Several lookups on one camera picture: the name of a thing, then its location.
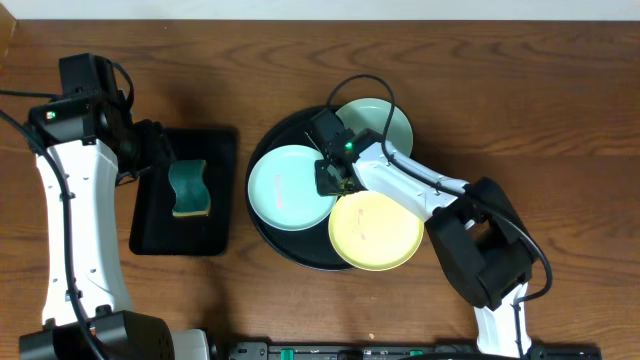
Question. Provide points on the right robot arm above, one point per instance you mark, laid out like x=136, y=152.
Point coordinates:
x=484, y=250

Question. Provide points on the light blue plate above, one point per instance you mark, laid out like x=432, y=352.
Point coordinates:
x=282, y=189

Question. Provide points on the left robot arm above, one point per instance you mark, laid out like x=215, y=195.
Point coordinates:
x=86, y=142

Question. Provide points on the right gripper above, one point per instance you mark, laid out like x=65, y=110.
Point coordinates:
x=324, y=187

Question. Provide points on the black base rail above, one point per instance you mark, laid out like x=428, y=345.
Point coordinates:
x=264, y=351

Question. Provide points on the yellow plate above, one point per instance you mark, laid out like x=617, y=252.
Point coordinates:
x=372, y=232

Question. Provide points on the black rectangular tray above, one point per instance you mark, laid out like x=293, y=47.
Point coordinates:
x=155, y=230

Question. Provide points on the round black serving tray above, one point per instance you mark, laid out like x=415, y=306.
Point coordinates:
x=311, y=247

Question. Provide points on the pale green plate top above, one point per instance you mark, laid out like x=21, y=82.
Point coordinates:
x=372, y=113

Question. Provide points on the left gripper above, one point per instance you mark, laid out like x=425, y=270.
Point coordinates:
x=157, y=148

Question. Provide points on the green and yellow sponge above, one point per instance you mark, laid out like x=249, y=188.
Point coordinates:
x=192, y=197

